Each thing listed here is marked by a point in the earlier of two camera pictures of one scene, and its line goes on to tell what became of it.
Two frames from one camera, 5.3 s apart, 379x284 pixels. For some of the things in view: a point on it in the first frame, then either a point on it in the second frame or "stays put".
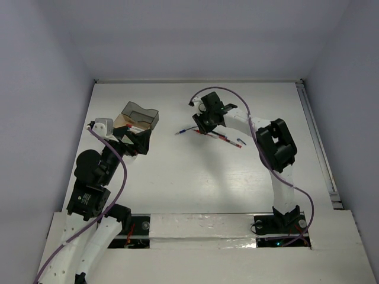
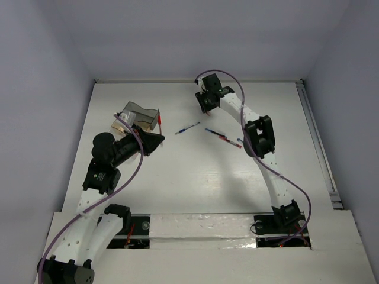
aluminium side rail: [334, 197] stays put
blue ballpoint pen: [182, 131] stays put
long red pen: [231, 142] stays put
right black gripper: [203, 127] to [205, 107]
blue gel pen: [219, 134] stays put
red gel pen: [218, 136] to [160, 122]
